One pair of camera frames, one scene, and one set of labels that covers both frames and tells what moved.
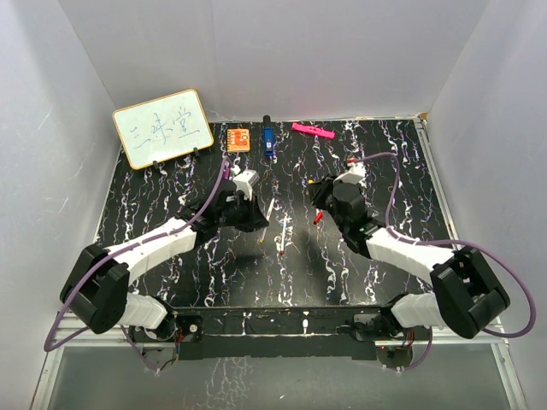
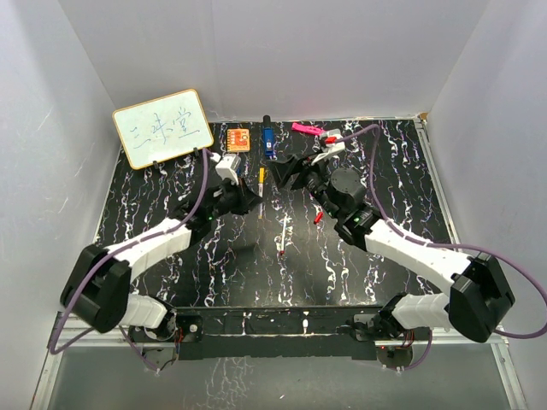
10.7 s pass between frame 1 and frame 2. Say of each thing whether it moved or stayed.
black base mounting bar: stayed
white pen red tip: stayed
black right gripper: moved
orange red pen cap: stayed
